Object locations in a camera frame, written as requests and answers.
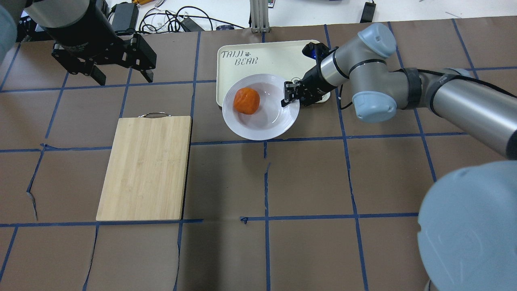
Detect bamboo cutting board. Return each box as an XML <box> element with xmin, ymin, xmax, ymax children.
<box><xmin>96</xmin><ymin>114</ymin><xmax>192</xmax><ymax>222</ymax></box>

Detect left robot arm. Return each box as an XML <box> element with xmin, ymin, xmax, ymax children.
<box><xmin>0</xmin><ymin>0</ymin><xmax>157</xmax><ymax>85</ymax></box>

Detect orange fruit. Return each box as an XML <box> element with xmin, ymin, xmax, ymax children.
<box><xmin>233</xmin><ymin>88</ymin><xmax>260</xmax><ymax>115</ymax></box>

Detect aluminium frame post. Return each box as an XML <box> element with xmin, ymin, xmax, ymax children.
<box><xmin>250</xmin><ymin>0</ymin><xmax>270</xmax><ymax>33</ymax></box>

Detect black power adapter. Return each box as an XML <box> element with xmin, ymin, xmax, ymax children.
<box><xmin>359</xmin><ymin>0</ymin><xmax>376</xmax><ymax>23</ymax></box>

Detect white round plate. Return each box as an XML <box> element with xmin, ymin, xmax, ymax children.
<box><xmin>222</xmin><ymin>74</ymin><xmax>301</xmax><ymax>141</ymax></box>

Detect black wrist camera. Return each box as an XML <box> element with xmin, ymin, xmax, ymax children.
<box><xmin>302</xmin><ymin>42</ymin><xmax>331</xmax><ymax>61</ymax></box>

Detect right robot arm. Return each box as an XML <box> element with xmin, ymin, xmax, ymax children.
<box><xmin>281</xmin><ymin>23</ymin><xmax>516</xmax><ymax>291</ymax></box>

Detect cream bear tray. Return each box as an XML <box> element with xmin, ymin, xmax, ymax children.
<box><xmin>216</xmin><ymin>39</ymin><xmax>318</xmax><ymax>107</ymax></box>

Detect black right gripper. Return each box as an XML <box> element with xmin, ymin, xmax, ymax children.
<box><xmin>281</xmin><ymin>67</ymin><xmax>337</xmax><ymax>108</ymax></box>

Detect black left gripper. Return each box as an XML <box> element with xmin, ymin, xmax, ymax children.
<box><xmin>40</xmin><ymin>0</ymin><xmax>157</xmax><ymax>85</ymax></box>

